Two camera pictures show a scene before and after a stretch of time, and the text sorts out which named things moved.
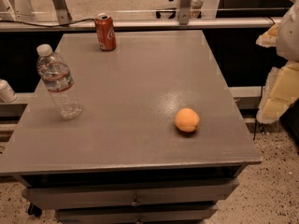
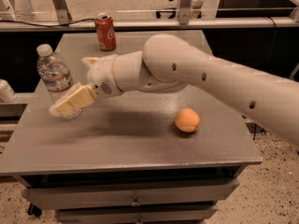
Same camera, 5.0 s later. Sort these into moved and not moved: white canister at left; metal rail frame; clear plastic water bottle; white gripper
Moved: white gripper
Not moved: clear plastic water bottle; metal rail frame; white canister at left
